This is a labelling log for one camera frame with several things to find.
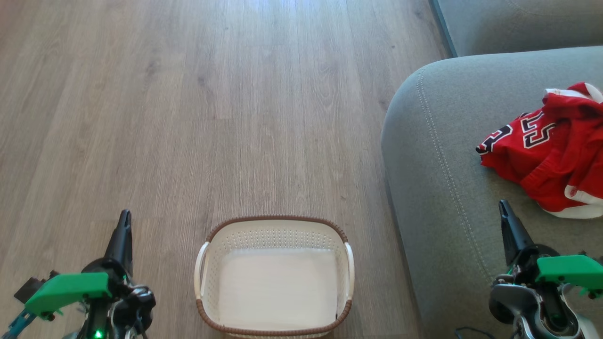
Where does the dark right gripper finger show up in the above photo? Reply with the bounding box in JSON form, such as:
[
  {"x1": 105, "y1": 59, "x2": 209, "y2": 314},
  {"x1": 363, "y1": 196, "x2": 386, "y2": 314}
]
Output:
[{"x1": 498, "y1": 200, "x2": 536, "y2": 266}]

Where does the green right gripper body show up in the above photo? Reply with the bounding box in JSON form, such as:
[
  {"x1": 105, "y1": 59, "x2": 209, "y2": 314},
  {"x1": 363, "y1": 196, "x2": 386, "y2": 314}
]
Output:
[{"x1": 510, "y1": 244, "x2": 603, "y2": 293}]

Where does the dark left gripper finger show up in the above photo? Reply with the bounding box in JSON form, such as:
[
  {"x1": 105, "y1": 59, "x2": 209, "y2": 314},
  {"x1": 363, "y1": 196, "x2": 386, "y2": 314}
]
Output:
[{"x1": 104, "y1": 210, "x2": 134, "y2": 277}]

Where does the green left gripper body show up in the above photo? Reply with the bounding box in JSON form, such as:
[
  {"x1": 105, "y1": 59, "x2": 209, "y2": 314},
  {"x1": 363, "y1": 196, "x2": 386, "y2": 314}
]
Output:
[{"x1": 24, "y1": 257, "x2": 133, "y2": 318}]

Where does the red shorts white trim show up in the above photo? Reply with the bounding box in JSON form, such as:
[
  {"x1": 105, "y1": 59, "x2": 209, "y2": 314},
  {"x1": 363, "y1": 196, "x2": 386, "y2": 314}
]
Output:
[{"x1": 518, "y1": 141, "x2": 603, "y2": 220}]

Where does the red jersey number 23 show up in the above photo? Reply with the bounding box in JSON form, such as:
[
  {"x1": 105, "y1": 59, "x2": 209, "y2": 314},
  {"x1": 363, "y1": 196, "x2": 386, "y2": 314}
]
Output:
[{"x1": 475, "y1": 82, "x2": 603, "y2": 189}]

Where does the grey fabric sofa section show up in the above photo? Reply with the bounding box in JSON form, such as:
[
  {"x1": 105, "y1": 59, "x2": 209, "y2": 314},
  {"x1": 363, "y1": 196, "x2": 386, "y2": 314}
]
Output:
[{"x1": 432, "y1": 0, "x2": 603, "y2": 58}]

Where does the white laundry basket brown rim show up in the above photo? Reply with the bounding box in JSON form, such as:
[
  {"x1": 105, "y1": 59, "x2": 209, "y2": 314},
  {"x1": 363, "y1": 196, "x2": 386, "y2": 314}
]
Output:
[{"x1": 194, "y1": 216, "x2": 355, "y2": 339}]

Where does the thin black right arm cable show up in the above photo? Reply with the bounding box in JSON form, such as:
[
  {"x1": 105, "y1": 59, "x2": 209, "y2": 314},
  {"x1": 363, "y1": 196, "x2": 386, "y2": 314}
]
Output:
[{"x1": 454, "y1": 326, "x2": 496, "y2": 339}]

